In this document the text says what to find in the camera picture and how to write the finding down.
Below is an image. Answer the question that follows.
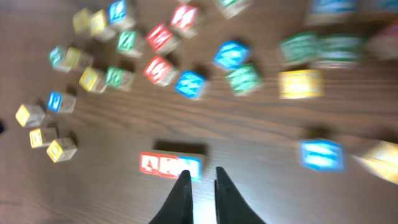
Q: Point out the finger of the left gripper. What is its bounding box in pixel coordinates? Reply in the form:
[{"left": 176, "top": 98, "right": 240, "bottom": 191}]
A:
[{"left": 0, "top": 120, "right": 6, "bottom": 134}]

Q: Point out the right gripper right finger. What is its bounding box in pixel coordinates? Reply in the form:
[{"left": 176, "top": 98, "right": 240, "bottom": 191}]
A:
[{"left": 214, "top": 167, "right": 266, "bottom": 224}]

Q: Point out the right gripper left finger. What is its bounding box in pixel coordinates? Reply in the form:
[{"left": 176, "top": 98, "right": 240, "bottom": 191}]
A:
[{"left": 149, "top": 170, "right": 193, "bottom": 224}]

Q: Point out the blue 2 block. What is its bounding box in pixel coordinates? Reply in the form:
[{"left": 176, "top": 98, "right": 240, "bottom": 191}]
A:
[{"left": 178, "top": 156, "right": 202, "bottom": 181}]

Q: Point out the red A block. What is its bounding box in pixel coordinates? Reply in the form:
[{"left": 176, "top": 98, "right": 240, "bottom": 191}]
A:
[{"left": 139, "top": 152, "right": 160, "bottom": 175}]

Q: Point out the yellow block lower left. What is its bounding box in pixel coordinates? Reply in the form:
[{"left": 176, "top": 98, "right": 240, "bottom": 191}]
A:
[{"left": 16, "top": 104, "right": 45, "bottom": 128}]

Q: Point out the yellow block lower middle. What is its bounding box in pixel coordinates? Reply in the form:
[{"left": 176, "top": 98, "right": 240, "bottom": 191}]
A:
[{"left": 29, "top": 128, "right": 57, "bottom": 149}]

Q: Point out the blue P block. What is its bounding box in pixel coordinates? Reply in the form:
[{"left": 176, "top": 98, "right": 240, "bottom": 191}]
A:
[{"left": 47, "top": 91, "right": 76, "bottom": 113}]

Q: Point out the yellow block lower right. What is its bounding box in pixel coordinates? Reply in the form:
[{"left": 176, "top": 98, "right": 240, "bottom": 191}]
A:
[{"left": 46, "top": 138, "right": 77, "bottom": 163}]

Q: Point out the green L block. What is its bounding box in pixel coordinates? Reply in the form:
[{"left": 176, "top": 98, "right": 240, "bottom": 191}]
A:
[{"left": 49, "top": 45, "right": 71, "bottom": 73}]

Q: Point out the yellow block beside L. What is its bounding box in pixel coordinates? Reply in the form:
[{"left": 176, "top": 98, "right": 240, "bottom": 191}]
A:
[{"left": 65, "top": 47, "right": 94, "bottom": 72}]

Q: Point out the yellow block centre left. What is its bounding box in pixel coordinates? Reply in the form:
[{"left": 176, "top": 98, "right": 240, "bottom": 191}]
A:
[{"left": 79, "top": 67, "right": 107, "bottom": 94}]

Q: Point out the blue T block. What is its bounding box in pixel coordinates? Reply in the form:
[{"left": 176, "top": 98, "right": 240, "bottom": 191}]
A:
[{"left": 299, "top": 139, "right": 345, "bottom": 172}]

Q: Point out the blue H block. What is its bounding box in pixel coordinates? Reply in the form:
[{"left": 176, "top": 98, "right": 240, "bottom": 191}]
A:
[{"left": 174, "top": 70, "right": 208, "bottom": 100}]

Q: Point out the green R block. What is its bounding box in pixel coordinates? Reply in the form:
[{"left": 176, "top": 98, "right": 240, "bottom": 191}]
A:
[{"left": 105, "top": 67, "right": 135, "bottom": 91}]

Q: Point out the green N block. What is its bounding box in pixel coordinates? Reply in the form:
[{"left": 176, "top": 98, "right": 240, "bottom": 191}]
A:
[{"left": 226, "top": 63, "right": 262, "bottom": 96}]

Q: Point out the yellow block top left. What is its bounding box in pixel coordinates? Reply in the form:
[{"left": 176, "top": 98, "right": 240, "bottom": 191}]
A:
[{"left": 72, "top": 8, "right": 92, "bottom": 35}]

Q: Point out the red U block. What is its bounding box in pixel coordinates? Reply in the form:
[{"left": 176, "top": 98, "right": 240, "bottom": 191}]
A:
[{"left": 144, "top": 55, "right": 179, "bottom": 86}]

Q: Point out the yellow block right middle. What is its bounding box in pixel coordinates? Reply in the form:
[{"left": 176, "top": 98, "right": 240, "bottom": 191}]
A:
[{"left": 279, "top": 69, "right": 324, "bottom": 99}]

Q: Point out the blue D block middle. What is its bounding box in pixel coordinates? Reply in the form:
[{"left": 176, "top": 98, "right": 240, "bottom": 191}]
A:
[{"left": 212, "top": 40, "right": 251, "bottom": 71}]

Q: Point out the green Z block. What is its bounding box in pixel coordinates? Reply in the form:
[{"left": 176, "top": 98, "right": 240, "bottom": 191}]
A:
[{"left": 116, "top": 30, "right": 145, "bottom": 58}]

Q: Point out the blue L block left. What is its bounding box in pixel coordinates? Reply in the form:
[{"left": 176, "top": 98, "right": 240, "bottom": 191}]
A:
[{"left": 108, "top": 0, "right": 137, "bottom": 30}]

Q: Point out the yellow block far right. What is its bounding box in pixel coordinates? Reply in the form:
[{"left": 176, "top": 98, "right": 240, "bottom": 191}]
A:
[{"left": 352, "top": 139, "right": 397, "bottom": 185}]

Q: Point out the red E block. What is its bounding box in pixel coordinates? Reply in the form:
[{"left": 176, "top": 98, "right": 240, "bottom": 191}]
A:
[{"left": 146, "top": 22, "right": 180, "bottom": 55}]

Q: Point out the green B block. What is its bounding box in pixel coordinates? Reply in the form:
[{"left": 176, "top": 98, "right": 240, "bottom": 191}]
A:
[{"left": 279, "top": 32, "right": 318, "bottom": 67}]

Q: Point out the green C block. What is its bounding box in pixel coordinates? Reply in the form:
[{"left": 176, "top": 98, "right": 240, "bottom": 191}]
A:
[{"left": 311, "top": 34, "right": 363, "bottom": 68}]

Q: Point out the green 4 block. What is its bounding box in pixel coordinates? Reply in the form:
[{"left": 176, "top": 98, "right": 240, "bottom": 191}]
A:
[{"left": 214, "top": 0, "right": 253, "bottom": 19}]

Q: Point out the blue 5 block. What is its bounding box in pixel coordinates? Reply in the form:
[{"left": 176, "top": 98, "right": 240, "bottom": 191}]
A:
[{"left": 305, "top": 0, "right": 358, "bottom": 26}]

